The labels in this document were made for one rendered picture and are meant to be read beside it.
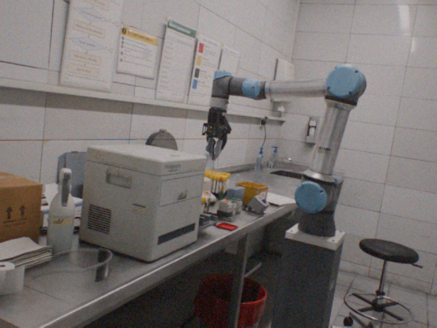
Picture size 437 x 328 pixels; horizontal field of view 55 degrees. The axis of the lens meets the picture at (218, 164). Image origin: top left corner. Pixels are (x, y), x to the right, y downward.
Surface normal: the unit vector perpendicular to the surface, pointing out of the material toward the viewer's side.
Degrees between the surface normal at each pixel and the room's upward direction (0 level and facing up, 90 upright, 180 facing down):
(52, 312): 0
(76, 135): 90
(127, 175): 90
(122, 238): 90
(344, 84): 82
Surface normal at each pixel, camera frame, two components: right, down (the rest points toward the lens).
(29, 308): 0.13, -0.98
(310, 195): -0.48, 0.18
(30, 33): 0.89, 0.17
